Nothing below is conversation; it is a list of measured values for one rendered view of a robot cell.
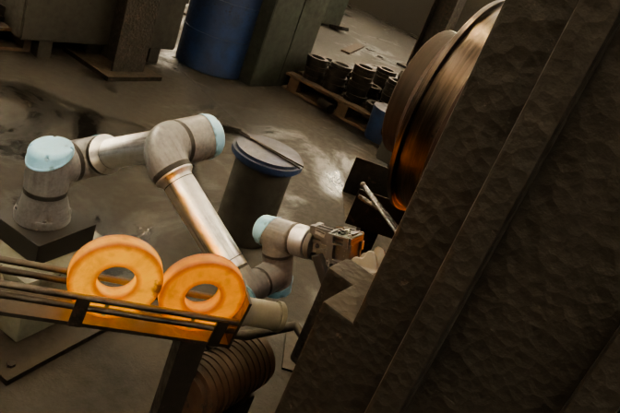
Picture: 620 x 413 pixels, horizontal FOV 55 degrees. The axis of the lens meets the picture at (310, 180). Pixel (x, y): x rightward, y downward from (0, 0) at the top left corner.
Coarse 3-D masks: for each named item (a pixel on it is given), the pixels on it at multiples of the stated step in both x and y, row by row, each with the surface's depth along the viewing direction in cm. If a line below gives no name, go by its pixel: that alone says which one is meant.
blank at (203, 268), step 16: (192, 256) 105; (208, 256) 106; (176, 272) 103; (192, 272) 104; (208, 272) 105; (224, 272) 106; (240, 272) 110; (176, 288) 105; (224, 288) 108; (240, 288) 109; (160, 304) 105; (176, 304) 106; (192, 304) 110; (208, 304) 111; (224, 304) 109; (240, 304) 111; (192, 320) 109
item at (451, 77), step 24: (504, 0) 111; (480, 24) 105; (456, 48) 103; (480, 48) 102; (432, 72) 102; (456, 72) 102; (432, 96) 103; (456, 96) 101; (408, 120) 104; (432, 120) 103; (408, 144) 107; (408, 168) 109; (408, 192) 113
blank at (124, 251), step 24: (96, 240) 98; (120, 240) 98; (72, 264) 97; (96, 264) 98; (120, 264) 99; (144, 264) 100; (72, 288) 98; (96, 288) 100; (120, 288) 104; (144, 288) 103
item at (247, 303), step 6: (246, 288) 112; (246, 294) 111; (246, 300) 110; (246, 306) 109; (240, 312) 111; (246, 312) 109; (234, 318) 112; (240, 318) 110; (240, 324) 110; (228, 336) 113; (234, 336) 111; (228, 342) 112
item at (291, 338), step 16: (352, 176) 202; (368, 176) 202; (384, 176) 201; (352, 192) 204; (384, 192) 204; (352, 208) 178; (368, 208) 178; (352, 224) 180; (368, 224) 180; (384, 224) 179; (368, 240) 191; (288, 336) 219; (288, 352) 211; (288, 368) 204
